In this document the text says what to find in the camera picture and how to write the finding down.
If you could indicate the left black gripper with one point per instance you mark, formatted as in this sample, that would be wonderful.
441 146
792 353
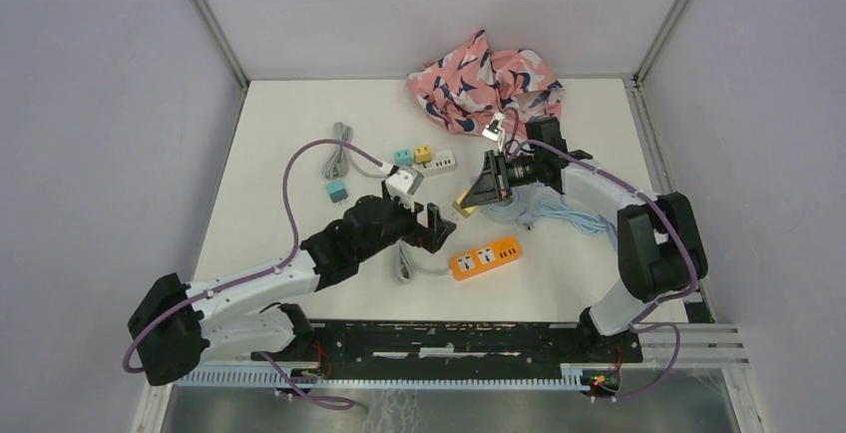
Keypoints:
430 236

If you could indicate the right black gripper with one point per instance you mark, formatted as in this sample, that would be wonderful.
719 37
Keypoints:
487 188

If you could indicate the yellow USB plug adapter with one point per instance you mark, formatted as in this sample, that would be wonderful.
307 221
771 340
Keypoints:
459 207

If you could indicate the orange power strip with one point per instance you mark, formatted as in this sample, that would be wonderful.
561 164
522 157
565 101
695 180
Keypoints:
484 258

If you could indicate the teal USB plug adapter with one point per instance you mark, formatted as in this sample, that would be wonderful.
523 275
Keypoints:
337 191

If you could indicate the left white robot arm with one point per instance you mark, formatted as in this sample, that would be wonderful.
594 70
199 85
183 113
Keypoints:
179 325

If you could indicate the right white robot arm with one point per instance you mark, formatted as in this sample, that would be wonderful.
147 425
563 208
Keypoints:
659 248

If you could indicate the white power strip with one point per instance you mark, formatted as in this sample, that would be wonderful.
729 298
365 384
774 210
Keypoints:
442 163

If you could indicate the yellow adapter on white strip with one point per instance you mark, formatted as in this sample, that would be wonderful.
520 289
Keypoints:
423 155

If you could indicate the teal adapter on white strip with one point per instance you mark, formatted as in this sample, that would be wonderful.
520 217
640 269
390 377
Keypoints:
404 157

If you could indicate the pink patterned cloth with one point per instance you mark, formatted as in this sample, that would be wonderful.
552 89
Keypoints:
462 91

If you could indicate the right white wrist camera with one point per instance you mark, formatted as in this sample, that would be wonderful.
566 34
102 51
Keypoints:
494 130

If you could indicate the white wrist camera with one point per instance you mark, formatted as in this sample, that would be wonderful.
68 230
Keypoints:
402 184
494 130

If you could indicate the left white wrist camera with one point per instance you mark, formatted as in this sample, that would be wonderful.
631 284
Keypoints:
402 184

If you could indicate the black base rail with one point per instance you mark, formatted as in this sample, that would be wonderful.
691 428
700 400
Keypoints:
452 350

